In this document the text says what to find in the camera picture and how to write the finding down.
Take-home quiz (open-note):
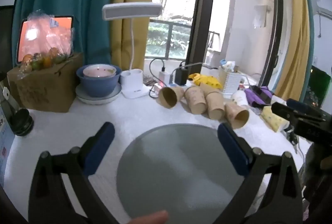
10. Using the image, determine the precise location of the black charger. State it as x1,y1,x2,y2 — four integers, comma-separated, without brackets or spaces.
175,68,188,86

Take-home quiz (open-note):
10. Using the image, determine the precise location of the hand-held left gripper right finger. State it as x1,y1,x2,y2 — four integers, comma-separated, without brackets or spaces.
207,123,304,224

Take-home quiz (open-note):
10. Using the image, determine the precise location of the pink bowl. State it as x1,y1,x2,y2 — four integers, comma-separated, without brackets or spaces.
83,64,117,78

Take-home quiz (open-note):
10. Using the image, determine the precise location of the purple umbrella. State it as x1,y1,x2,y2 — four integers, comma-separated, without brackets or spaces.
244,86,279,108

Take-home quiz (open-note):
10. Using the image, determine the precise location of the tablet with orange screen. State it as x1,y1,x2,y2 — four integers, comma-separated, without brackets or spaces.
16,15,74,64

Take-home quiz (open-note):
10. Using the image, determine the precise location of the white paper cup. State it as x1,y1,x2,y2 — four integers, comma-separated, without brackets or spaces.
231,90,250,108

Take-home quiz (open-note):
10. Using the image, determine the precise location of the black cable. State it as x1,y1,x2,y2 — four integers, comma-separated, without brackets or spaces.
148,58,166,99

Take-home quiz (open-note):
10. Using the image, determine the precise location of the white power strip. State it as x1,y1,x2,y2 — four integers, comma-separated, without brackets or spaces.
153,83,179,96

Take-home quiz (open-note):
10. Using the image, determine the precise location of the pale round plate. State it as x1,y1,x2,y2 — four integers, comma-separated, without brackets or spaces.
75,83,122,105

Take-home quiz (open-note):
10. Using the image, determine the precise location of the brown paper cup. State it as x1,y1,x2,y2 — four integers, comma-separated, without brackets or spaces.
224,102,250,129
158,86,185,109
185,86,208,114
199,83,225,120

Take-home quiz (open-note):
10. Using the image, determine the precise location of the person's left hand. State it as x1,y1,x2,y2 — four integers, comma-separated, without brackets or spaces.
129,210,169,224

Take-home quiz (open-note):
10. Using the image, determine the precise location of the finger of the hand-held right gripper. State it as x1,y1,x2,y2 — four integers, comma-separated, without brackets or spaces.
271,102,327,124
286,98,325,117

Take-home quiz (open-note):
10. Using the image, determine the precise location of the dark window frame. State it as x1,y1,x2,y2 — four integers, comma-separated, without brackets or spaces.
185,0,218,69

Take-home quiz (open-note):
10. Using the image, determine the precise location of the cardboard box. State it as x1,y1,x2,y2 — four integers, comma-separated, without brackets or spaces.
6,52,84,113

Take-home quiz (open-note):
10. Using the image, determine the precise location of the black camera lens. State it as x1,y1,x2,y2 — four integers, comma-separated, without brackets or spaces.
11,108,35,137

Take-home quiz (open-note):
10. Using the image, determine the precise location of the white desk lamp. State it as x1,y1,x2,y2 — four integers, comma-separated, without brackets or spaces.
102,2,163,99

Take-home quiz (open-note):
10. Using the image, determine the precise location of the green bag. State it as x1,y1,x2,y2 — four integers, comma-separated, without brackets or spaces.
306,65,332,108

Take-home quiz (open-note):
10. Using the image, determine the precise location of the blue bowl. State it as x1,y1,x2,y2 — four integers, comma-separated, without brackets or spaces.
76,65,122,97

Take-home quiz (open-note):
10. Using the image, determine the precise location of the white ribbed box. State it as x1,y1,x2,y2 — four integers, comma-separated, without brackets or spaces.
218,60,246,95

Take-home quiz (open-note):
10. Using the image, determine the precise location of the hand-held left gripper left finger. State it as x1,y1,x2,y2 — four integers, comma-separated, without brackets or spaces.
28,122,120,224

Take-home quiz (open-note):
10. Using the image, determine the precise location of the grey round plate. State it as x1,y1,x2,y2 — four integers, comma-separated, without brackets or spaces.
116,124,250,224

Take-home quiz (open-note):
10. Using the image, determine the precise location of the bag of fruit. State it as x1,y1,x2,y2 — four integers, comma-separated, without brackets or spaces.
19,10,76,73

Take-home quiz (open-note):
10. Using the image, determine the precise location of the yellow cloth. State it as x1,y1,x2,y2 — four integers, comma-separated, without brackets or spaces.
188,73,223,90

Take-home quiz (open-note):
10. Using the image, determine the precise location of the white charger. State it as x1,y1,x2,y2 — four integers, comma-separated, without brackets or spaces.
159,71,172,84

